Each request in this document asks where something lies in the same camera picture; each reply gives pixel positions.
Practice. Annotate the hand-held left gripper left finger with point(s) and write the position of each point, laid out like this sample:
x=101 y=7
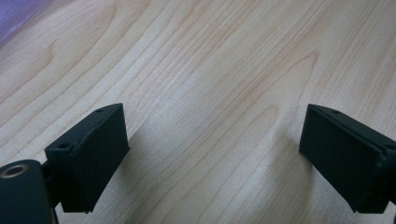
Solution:
x=90 y=155

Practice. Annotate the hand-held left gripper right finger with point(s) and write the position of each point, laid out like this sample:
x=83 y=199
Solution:
x=345 y=155

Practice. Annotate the purple plastic bag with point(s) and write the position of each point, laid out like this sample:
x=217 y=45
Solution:
x=15 y=15

